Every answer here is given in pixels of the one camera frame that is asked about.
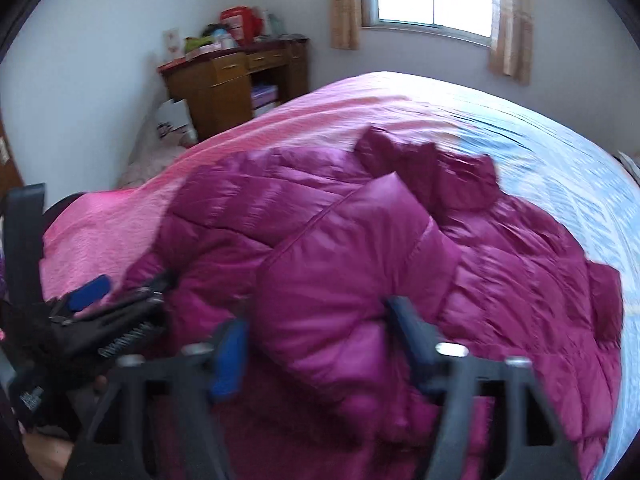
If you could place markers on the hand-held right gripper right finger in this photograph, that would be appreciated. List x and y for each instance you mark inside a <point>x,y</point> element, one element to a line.
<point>415,345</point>

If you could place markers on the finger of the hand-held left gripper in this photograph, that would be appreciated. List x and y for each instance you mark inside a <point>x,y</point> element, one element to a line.
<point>25,245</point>
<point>87,292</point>

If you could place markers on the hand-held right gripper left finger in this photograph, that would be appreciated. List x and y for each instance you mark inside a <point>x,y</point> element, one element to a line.
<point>229,360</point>

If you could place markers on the magenta puffer jacket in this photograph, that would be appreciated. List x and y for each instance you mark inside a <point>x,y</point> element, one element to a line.
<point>350,260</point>

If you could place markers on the person's left hand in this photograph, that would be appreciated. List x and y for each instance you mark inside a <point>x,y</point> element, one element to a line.
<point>47,455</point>

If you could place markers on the brown wooden wardrobe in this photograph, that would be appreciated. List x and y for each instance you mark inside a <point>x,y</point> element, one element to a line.
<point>10,160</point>

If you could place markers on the white printed cardboard box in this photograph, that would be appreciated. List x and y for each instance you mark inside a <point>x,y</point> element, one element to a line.
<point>175,117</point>

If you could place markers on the wooden desk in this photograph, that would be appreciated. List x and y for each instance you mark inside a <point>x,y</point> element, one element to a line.
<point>220,90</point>

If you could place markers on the white upright card box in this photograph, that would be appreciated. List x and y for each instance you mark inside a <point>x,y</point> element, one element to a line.
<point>172,42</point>

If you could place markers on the green cloth item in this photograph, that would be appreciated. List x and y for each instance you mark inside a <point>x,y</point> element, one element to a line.
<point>197,42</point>

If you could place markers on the blue shoe box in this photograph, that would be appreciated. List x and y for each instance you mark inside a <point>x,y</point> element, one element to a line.
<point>265,94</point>

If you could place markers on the red box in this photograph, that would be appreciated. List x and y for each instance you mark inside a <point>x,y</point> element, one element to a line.
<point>242,22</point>

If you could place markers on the clear plastic bottle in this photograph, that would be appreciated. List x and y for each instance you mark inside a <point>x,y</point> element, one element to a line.
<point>275,25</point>

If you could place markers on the beige patterned curtain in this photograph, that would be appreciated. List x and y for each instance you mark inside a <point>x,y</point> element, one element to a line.
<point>510,25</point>
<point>345,5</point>

